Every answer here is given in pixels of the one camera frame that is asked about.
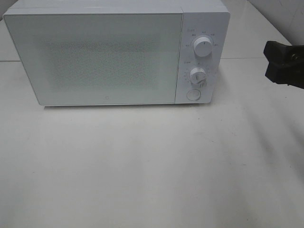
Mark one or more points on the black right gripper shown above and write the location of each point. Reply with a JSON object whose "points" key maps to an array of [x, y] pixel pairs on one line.
{"points": [[285, 64]]}

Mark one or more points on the round white door button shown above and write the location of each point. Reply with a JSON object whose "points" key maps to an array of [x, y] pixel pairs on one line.
{"points": [[194, 95]]}

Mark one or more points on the white microwave door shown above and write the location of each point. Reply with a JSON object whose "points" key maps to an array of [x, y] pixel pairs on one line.
{"points": [[99, 59]]}

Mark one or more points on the upper white power knob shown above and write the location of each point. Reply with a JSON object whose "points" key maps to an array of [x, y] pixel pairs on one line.
{"points": [[202, 46]]}

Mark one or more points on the white microwave oven body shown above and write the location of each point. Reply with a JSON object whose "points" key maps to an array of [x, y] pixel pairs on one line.
{"points": [[199, 18]]}

